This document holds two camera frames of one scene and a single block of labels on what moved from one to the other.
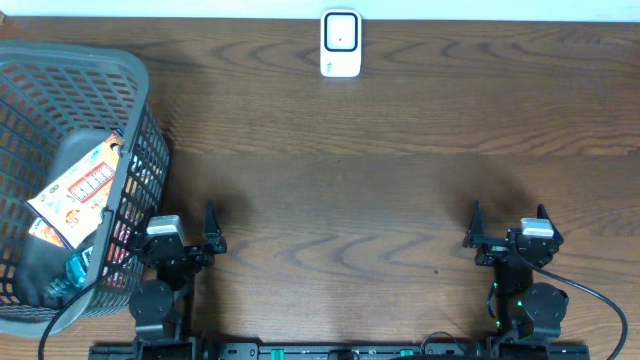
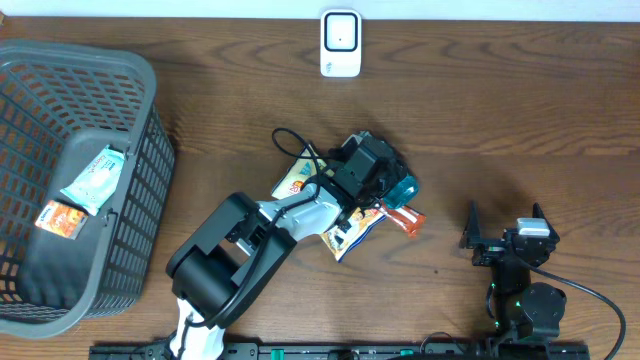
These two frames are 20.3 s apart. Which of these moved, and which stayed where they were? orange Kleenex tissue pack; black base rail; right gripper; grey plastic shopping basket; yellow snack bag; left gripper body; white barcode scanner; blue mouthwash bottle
Moved: left gripper body; blue mouthwash bottle; yellow snack bag; orange Kleenex tissue pack
Stayed: right gripper; black base rail; white barcode scanner; grey plastic shopping basket
